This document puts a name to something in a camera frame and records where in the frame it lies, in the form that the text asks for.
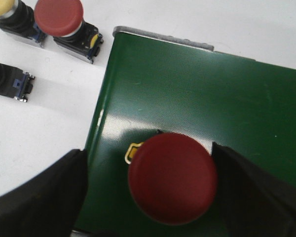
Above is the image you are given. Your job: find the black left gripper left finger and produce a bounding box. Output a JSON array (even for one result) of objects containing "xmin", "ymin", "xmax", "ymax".
[{"xmin": 0, "ymin": 150, "xmax": 88, "ymax": 237}]

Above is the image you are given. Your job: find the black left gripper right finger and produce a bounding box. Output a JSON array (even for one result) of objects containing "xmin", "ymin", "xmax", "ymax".
[{"xmin": 212, "ymin": 143, "xmax": 296, "ymax": 237}]

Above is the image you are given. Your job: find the red mushroom push button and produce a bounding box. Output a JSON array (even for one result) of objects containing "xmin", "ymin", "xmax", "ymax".
[
  {"xmin": 34, "ymin": 0, "xmax": 103, "ymax": 64},
  {"xmin": 124, "ymin": 132, "xmax": 218, "ymax": 226}
]

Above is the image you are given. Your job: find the yellow mushroom push button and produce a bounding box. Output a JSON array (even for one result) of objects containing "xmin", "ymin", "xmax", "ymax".
[
  {"xmin": 0, "ymin": 0, "xmax": 46, "ymax": 47},
  {"xmin": 0, "ymin": 63, "xmax": 35, "ymax": 103}
]

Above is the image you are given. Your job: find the green conveyor belt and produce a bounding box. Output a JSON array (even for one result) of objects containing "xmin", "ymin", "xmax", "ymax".
[{"xmin": 75, "ymin": 32, "xmax": 296, "ymax": 237}]

